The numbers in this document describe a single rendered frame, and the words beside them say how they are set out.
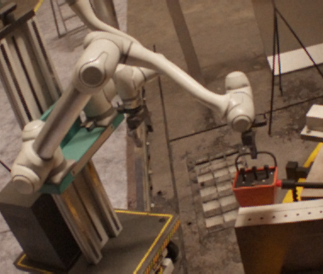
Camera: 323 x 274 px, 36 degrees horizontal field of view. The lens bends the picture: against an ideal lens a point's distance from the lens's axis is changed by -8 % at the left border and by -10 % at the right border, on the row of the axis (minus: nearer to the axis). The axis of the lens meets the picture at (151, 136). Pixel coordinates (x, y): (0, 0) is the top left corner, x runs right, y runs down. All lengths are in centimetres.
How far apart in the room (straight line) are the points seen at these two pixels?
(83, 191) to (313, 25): 316
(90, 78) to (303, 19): 362
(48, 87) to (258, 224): 125
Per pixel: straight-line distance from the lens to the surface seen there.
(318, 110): 354
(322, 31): 532
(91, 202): 303
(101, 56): 187
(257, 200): 228
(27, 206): 281
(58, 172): 244
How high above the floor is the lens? 225
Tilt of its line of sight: 29 degrees down
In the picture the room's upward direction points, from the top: 19 degrees counter-clockwise
